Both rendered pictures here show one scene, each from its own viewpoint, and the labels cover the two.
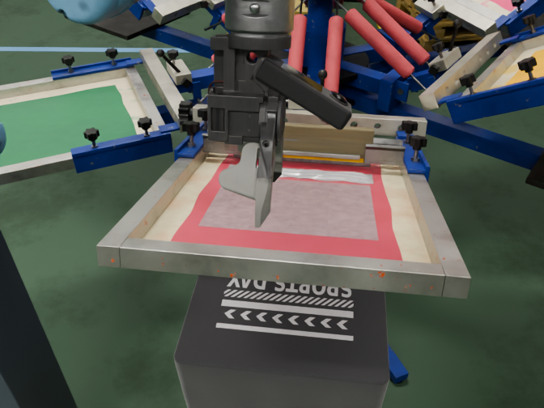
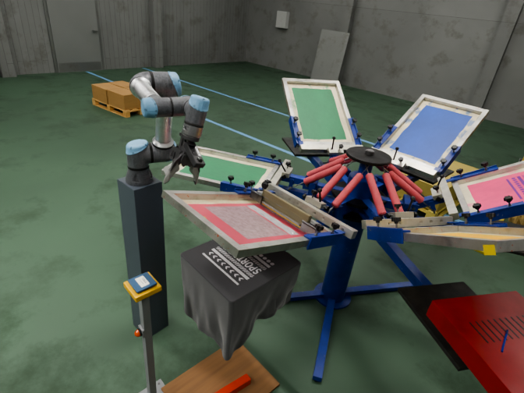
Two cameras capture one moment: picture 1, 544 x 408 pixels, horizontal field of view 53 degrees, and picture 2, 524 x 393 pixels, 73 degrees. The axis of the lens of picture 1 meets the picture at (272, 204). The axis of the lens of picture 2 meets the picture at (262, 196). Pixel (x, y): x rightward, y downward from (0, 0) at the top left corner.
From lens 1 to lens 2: 1.08 m
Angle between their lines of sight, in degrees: 32
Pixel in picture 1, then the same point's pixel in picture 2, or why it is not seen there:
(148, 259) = (171, 200)
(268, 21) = (186, 131)
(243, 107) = (177, 151)
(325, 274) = (205, 228)
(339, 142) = (295, 215)
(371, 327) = (249, 286)
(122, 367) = not seen: hidden behind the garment
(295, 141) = (280, 207)
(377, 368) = (233, 296)
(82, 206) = not seen: hidden behind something
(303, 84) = (189, 151)
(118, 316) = not seen: hidden behind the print
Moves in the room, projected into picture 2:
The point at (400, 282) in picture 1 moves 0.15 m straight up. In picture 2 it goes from (221, 241) to (223, 210)
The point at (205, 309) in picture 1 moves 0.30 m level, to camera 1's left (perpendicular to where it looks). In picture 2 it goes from (205, 247) to (171, 224)
